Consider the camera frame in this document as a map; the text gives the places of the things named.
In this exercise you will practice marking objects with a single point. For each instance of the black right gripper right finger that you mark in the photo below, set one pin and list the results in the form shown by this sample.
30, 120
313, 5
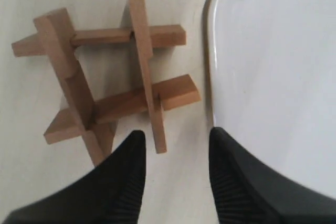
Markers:
246, 190

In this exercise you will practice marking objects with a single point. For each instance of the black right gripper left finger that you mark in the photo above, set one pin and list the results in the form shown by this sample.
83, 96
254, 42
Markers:
111, 193

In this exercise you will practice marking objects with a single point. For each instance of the white rectangular plastic tray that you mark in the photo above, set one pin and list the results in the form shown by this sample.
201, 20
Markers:
272, 71

